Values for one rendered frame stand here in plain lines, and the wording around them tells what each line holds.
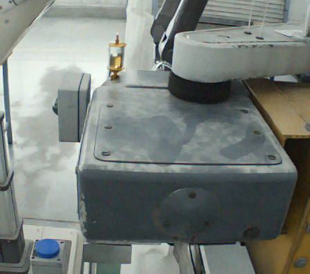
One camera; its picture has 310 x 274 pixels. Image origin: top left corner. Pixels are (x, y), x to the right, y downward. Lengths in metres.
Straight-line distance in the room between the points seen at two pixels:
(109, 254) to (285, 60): 0.48
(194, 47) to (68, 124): 0.22
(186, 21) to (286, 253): 0.59
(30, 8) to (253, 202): 0.84
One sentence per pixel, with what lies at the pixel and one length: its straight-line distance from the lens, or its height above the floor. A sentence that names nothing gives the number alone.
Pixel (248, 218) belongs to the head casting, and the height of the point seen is 1.27.
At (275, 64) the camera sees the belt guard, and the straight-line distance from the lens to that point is 0.62.
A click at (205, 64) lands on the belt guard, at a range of 0.54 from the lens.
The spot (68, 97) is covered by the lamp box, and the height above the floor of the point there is 1.32.
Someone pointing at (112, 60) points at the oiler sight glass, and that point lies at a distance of 0.62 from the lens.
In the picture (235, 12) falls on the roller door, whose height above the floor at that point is 0.30.
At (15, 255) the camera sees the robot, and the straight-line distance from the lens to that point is 1.74.
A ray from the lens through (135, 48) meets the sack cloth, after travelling 2.51.
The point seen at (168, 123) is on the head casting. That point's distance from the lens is 0.49.
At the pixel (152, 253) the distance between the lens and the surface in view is 1.05.
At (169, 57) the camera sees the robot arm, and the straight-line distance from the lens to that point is 0.98.
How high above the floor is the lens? 1.54
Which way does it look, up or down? 24 degrees down
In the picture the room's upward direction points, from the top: 5 degrees clockwise
